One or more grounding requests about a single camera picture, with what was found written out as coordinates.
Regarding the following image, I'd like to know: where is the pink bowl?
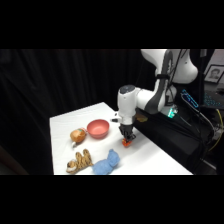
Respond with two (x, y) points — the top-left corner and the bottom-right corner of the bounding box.
(86, 119), (111, 140)

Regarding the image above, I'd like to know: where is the striped tiger plush toy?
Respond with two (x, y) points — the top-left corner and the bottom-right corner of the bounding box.
(65, 148), (94, 175)

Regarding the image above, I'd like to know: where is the orange plush toy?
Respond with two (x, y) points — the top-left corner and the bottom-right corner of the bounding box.
(69, 128), (88, 148)

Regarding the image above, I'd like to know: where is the black curtain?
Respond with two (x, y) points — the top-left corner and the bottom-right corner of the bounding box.
(0, 49), (158, 176)

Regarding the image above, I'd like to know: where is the blue plush toy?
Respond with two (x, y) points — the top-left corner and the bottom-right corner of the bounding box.
(91, 148), (121, 176)

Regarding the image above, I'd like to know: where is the framed picture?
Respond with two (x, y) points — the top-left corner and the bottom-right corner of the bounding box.
(203, 63), (224, 84)

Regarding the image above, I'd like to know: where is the red ball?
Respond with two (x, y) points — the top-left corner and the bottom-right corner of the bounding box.
(121, 138), (134, 148)

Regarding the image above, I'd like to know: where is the black robot stand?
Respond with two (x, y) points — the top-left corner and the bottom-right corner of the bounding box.
(133, 103), (224, 176)

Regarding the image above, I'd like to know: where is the blue lit device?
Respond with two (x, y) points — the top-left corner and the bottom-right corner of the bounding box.
(180, 89), (200, 110)

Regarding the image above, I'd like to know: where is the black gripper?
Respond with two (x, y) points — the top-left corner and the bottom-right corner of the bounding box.
(119, 123), (137, 144)

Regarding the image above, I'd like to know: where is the yellow cable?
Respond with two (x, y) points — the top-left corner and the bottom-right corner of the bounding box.
(208, 108), (224, 152)

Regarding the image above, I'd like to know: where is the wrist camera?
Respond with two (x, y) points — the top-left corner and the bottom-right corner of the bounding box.
(110, 115), (122, 124)

